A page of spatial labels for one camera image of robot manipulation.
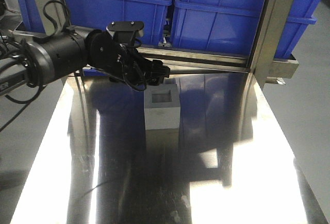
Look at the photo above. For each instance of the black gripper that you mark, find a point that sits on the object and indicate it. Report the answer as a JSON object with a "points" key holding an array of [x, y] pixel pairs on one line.
{"points": [[121, 63]]}

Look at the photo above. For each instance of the gray cube base with recess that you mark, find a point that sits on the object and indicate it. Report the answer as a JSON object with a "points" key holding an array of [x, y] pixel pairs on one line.
{"points": [[161, 107]]}

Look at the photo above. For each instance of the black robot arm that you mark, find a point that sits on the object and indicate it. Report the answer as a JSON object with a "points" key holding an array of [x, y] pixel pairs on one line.
{"points": [[44, 60]]}

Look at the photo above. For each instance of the large blue bin on rack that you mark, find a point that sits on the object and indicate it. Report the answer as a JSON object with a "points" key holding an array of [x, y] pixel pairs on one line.
{"points": [[229, 26]]}

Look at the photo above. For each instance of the blue bin with red contents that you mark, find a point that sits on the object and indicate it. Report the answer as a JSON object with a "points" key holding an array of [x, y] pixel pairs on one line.
{"points": [[99, 14]]}

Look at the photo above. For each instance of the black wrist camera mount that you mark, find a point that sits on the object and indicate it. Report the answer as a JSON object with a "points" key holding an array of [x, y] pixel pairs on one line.
{"points": [[125, 32]]}

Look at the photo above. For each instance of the stainless steel rack frame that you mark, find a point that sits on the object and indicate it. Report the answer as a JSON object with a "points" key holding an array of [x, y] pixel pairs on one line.
{"points": [[261, 61]]}

